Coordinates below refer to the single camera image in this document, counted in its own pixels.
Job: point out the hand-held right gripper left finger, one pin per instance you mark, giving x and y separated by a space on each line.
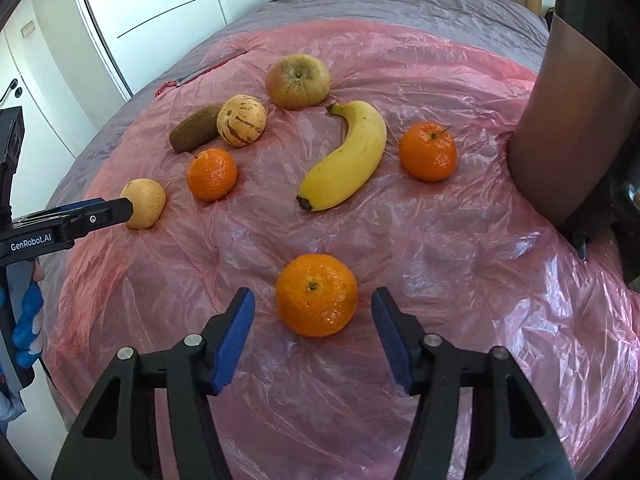
235 340

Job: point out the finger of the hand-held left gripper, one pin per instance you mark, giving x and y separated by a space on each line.
100 217
75 206

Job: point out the striped yellow pepino melon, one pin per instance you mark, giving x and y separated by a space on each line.
241 121

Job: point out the stainless steel electric kettle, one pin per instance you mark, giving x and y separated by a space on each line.
565 110

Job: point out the red-green apple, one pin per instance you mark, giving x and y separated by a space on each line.
297 81

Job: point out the brown kiwi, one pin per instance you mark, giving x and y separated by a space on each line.
192 127

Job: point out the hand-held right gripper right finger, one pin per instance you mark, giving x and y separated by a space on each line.
392 340

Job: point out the small yellow round pear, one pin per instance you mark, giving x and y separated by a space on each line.
147 205

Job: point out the white wardrobe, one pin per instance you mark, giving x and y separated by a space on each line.
165 10

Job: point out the person's left hand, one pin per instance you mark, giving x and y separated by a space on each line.
27 327

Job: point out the bed with purple sheet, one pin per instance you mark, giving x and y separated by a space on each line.
400 5

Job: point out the yellow banana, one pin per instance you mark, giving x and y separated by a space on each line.
350 160

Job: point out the orange mandarin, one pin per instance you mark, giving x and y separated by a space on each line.
428 151
212 174
316 294

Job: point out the pink plastic sheet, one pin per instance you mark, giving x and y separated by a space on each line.
450 285

